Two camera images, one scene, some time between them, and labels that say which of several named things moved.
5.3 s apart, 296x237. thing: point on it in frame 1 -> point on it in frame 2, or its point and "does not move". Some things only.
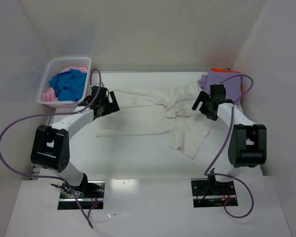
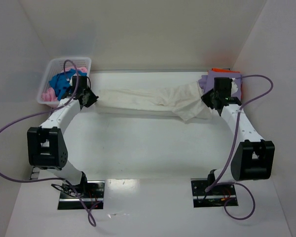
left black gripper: [108, 105] -> [91, 98]
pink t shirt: [49, 96] does not move
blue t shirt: [69, 85] does not move
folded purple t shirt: [232, 81] does not move
